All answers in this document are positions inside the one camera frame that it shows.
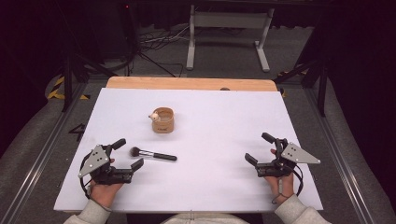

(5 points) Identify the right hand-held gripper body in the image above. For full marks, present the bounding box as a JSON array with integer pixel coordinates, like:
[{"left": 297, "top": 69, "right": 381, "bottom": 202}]
[{"left": 254, "top": 137, "right": 322, "bottom": 178}]

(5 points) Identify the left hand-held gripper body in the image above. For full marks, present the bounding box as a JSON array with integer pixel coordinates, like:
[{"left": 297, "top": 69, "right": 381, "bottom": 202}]
[{"left": 78, "top": 144, "right": 134, "bottom": 187}]

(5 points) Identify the black makeup brush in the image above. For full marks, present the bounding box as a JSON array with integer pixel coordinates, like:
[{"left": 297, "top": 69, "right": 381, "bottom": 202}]
[{"left": 129, "top": 147, "right": 178, "bottom": 162}]

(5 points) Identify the round bamboo cup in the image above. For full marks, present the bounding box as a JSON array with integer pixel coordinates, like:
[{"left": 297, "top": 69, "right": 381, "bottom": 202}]
[{"left": 150, "top": 106, "right": 176, "bottom": 134}]

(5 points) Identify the person's left hand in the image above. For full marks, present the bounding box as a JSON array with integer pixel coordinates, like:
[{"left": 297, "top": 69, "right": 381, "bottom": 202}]
[{"left": 89, "top": 158, "right": 125, "bottom": 209}]

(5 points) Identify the person's right hand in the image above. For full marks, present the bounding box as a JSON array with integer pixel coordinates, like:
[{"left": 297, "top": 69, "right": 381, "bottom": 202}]
[{"left": 264, "top": 148, "right": 296, "bottom": 205}]

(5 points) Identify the black tape floor mark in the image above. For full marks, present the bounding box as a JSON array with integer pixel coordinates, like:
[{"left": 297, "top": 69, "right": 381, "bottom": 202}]
[{"left": 68, "top": 123, "right": 87, "bottom": 143}]

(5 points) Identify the white table board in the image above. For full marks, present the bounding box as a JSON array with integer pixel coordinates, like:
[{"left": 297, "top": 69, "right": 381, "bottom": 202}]
[{"left": 53, "top": 87, "right": 324, "bottom": 214}]

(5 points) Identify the black metal stand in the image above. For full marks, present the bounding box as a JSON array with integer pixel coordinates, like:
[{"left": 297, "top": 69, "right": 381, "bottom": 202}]
[{"left": 273, "top": 58, "right": 329, "bottom": 118}]

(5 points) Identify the person's lap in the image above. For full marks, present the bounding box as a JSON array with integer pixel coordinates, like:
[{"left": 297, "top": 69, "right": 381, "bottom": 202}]
[{"left": 160, "top": 212, "right": 250, "bottom": 224}]

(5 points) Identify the yellow black floor tape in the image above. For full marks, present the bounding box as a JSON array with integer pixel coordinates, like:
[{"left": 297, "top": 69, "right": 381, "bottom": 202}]
[{"left": 46, "top": 76, "right": 92, "bottom": 102}]

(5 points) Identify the wooden table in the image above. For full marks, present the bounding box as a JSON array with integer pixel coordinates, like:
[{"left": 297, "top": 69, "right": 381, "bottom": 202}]
[{"left": 106, "top": 76, "right": 278, "bottom": 92}]

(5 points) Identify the dark computer tower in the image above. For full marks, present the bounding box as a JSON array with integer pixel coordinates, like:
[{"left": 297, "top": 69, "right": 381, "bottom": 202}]
[{"left": 120, "top": 2, "right": 140, "bottom": 58}]

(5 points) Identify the right hand-held gripper black cable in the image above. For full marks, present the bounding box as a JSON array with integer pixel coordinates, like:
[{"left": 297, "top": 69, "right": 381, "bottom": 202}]
[{"left": 291, "top": 163, "right": 305, "bottom": 198}]

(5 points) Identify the hand-held gripper black cable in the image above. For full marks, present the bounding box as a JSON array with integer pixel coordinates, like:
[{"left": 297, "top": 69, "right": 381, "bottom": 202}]
[
  {"left": 291, "top": 163, "right": 305, "bottom": 198},
  {"left": 78, "top": 154, "right": 95, "bottom": 201}
]

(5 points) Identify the left hand-held gripper black cable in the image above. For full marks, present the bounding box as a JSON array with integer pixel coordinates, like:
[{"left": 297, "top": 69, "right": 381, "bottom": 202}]
[{"left": 78, "top": 154, "right": 95, "bottom": 201}]

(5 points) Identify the aluminium floor rail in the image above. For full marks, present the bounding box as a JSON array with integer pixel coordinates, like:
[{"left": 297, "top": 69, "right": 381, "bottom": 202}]
[
  {"left": 0, "top": 81, "right": 89, "bottom": 224},
  {"left": 305, "top": 88, "right": 375, "bottom": 224}
]

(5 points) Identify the bundle of floor cables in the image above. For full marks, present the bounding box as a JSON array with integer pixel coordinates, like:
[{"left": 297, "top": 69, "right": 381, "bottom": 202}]
[{"left": 137, "top": 25, "right": 191, "bottom": 51}]

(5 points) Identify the grey metal stand frame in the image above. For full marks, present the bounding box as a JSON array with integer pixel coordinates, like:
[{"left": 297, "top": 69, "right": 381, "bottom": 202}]
[{"left": 185, "top": 4, "right": 276, "bottom": 74}]

